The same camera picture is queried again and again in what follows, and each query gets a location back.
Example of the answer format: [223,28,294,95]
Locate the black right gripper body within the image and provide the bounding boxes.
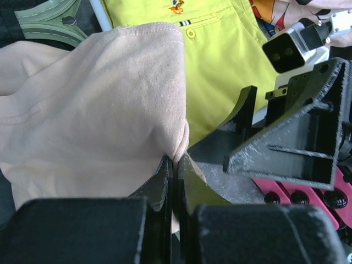
[263,10,352,171]

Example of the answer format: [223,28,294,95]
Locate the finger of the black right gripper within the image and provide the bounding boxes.
[189,86,257,165]
[223,58,349,190]

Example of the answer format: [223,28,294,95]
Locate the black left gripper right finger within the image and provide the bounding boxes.
[178,156,347,263]

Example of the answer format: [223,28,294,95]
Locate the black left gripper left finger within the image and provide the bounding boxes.
[1,157,173,263]

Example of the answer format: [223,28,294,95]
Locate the black box with pink ends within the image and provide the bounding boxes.
[251,167,352,230]

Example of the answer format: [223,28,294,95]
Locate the yellow shorts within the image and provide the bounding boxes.
[98,0,278,148]

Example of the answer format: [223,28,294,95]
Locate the beige pink garment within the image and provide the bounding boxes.
[1,23,189,208]

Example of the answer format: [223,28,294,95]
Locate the green hard-shell suitcase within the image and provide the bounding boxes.
[1,0,102,51]

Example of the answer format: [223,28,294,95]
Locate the orange cartoon mouse cloth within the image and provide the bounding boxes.
[249,0,351,38]

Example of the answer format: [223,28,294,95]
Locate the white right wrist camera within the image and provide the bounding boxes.
[262,20,332,90]

